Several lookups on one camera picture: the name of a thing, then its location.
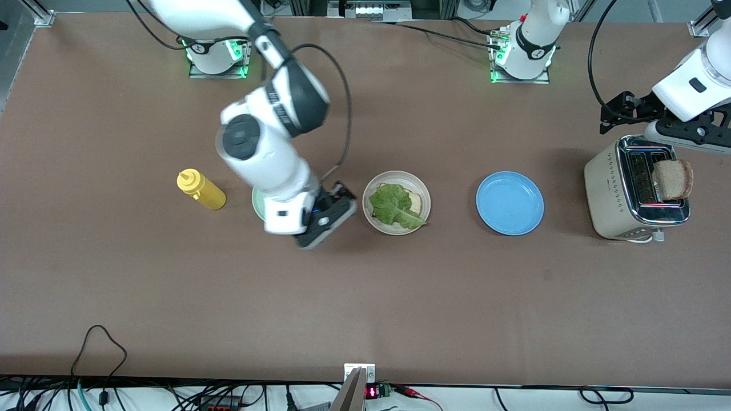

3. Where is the black coiled cable loop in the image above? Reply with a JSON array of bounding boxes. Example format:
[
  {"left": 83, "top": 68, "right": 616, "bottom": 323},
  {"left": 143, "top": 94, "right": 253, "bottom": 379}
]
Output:
[{"left": 580, "top": 386, "right": 636, "bottom": 405}]

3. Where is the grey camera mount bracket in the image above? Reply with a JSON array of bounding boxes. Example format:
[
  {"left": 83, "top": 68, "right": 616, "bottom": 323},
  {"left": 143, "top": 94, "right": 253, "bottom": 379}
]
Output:
[{"left": 330, "top": 363, "right": 377, "bottom": 411}]

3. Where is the pale green round plate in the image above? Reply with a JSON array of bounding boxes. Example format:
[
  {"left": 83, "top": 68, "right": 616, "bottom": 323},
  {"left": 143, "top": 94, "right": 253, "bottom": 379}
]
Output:
[{"left": 252, "top": 186, "right": 269, "bottom": 222}]

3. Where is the pale white bread slice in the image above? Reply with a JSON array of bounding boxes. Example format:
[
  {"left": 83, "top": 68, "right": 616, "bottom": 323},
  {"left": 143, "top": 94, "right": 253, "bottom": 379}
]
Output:
[{"left": 372, "top": 184, "right": 424, "bottom": 220}]

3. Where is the thin black looped cable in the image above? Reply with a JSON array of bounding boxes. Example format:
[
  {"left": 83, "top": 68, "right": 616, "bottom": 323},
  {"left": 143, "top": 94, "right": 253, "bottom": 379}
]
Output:
[{"left": 70, "top": 324, "right": 128, "bottom": 378}]

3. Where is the black box with lights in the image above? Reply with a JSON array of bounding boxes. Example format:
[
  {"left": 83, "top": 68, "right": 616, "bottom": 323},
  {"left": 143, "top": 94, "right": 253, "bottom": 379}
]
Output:
[{"left": 327, "top": 0, "right": 413, "bottom": 22}]

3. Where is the beige round plate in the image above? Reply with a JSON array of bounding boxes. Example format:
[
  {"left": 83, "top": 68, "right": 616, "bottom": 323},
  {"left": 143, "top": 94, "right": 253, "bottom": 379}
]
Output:
[{"left": 362, "top": 170, "right": 432, "bottom": 236}]

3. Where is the blue round plate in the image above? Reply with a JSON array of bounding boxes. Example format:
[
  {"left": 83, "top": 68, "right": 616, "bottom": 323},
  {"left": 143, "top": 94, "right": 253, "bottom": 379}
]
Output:
[{"left": 476, "top": 171, "right": 545, "bottom": 236}]

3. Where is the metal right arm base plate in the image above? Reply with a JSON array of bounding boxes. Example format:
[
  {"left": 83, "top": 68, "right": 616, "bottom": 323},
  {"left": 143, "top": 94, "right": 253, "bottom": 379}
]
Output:
[{"left": 188, "top": 16, "right": 252, "bottom": 79}]

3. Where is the beige and chrome toaster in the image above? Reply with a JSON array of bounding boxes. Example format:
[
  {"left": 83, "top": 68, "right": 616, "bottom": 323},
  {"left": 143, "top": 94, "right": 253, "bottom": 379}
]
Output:
[{"left": 583, "top": 134, "right": 692, "bottom": 244}]

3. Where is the aluminium frame post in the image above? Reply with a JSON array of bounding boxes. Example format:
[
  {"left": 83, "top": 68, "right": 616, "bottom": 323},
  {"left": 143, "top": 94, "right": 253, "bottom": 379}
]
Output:
[
  {"left": 688, "top": 6, "right": 717, "bottom": 38},
  {"left": 20, "top": 0, "right": 56, "bottom": 27}
]

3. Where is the red clip wire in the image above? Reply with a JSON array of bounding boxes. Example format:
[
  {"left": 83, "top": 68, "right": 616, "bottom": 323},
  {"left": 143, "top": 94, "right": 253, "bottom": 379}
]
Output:
[{"left": 394, "top": 385, "right": 445, "bottom": 411}]

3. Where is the green lettuce leaf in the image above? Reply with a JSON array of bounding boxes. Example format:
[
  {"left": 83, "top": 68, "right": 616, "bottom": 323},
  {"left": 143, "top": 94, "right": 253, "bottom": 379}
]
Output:
[{"left": 368, "top": 183, "right": 428, "bottom": 231}]

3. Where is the brown crusted bread slice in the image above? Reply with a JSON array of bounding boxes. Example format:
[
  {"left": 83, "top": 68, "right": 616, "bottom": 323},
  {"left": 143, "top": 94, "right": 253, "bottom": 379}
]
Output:
[{"left": 652, "top": 159, "right": 695, "bottom": 201}]

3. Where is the yellow squeeze sauce bottle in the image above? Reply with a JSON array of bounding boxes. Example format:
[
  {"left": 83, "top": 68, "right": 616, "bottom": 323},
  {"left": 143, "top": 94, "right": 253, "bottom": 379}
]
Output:
[{"left": 176, "top": 168, "right": 227, "bottom": 211}]

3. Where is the black cable lying across table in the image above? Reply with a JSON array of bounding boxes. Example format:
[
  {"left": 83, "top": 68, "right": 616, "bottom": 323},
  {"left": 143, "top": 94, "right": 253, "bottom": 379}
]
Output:
[{"left": 371, "top": 20, "right": 503, "bottom": 52}]

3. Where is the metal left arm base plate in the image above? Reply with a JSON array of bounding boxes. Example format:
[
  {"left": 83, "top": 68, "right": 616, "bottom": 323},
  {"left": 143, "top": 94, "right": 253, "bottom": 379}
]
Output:
[{"left": 489, "top": 29, "right": 551, "bottom": 85}]

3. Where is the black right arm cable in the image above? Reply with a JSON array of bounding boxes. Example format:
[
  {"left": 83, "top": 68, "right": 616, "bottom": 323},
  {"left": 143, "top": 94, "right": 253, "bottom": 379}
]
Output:
[{"left": 288, "top": 43, "right": 353, "bottom": 183}]

